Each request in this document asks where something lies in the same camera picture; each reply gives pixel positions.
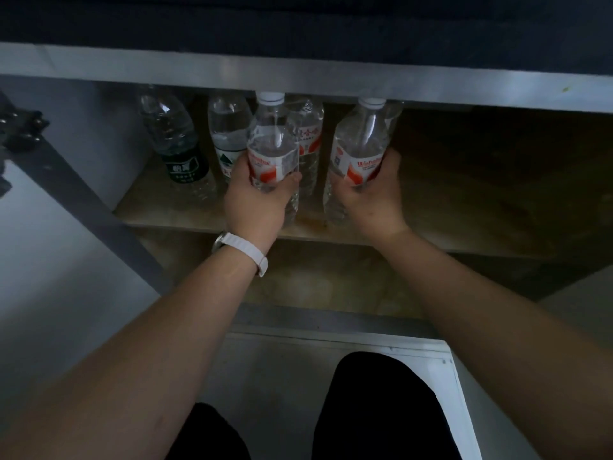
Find green cap water bottle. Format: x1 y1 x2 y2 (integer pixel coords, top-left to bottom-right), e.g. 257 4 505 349
207 90 254 187

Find dark green label water bottle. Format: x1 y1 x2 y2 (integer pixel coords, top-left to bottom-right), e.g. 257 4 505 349
139 86 211 199

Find person's left forearm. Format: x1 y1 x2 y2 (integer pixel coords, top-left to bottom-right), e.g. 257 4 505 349
0 243 269 460

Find person's right forearm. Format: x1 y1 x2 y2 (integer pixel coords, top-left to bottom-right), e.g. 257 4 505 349
375 227 613 460

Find white smartwatch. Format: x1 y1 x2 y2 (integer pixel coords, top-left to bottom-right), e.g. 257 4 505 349
212 230 269 279

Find black trousers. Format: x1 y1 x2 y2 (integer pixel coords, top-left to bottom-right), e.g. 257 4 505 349
165 351 463 460

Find person's right hand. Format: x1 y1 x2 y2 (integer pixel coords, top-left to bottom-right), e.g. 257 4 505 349
329 147 412 245

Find person's left hand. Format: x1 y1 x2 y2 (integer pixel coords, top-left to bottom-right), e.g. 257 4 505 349
223 153 303 254

